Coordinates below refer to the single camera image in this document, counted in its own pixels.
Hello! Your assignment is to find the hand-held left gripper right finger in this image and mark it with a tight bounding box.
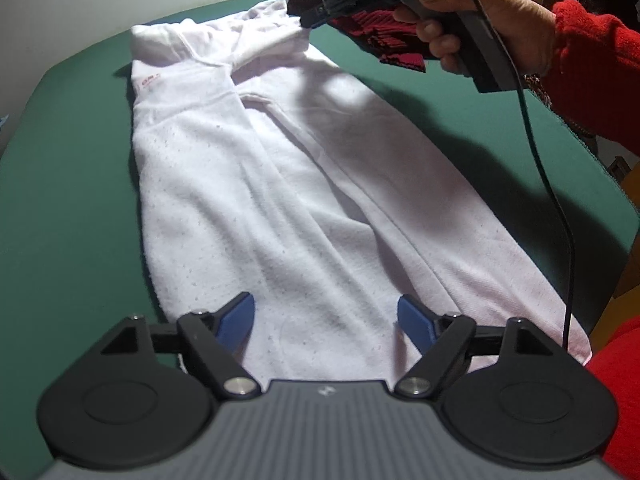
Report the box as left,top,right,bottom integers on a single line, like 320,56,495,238
394,294,557,402

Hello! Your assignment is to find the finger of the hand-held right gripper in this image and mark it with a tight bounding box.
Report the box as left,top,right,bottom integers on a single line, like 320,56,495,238
299,0,362,29

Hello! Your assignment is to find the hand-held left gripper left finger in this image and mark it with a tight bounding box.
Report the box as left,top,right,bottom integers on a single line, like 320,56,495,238
100,291,262,402

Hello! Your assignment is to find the dark red knit sweater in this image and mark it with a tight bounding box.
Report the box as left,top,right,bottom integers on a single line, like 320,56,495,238
287,0,429,74

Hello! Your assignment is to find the white garment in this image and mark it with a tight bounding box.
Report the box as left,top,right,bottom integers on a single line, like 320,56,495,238
129,0,594,381

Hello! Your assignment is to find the person's right hand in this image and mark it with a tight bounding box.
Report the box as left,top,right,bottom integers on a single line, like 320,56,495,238
392,0,559,77

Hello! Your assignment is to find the person's red clothed torso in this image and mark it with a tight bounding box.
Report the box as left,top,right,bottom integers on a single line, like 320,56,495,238
585,319,640,480

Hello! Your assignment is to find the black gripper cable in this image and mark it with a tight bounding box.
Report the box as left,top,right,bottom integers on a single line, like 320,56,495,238
468,0,577,357

